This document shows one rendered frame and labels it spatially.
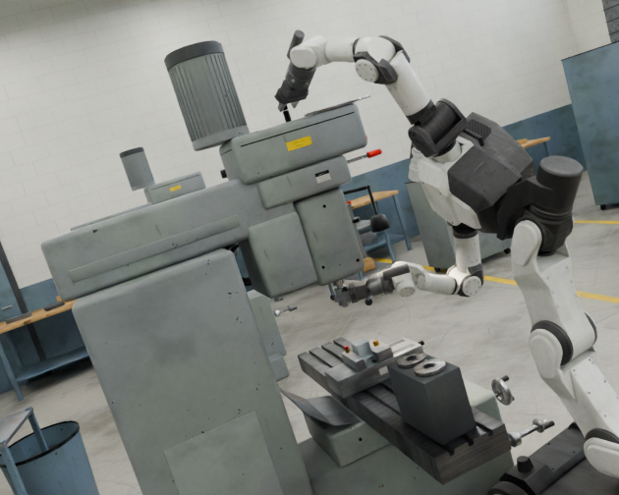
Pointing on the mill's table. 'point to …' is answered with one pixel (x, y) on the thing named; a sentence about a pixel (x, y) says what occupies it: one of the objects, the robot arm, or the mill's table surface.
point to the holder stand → (431, 396)
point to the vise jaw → (380, 352)
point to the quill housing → (330, 236)
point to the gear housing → (304, 182)
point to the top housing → (294, 144)
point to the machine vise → (365, 368)
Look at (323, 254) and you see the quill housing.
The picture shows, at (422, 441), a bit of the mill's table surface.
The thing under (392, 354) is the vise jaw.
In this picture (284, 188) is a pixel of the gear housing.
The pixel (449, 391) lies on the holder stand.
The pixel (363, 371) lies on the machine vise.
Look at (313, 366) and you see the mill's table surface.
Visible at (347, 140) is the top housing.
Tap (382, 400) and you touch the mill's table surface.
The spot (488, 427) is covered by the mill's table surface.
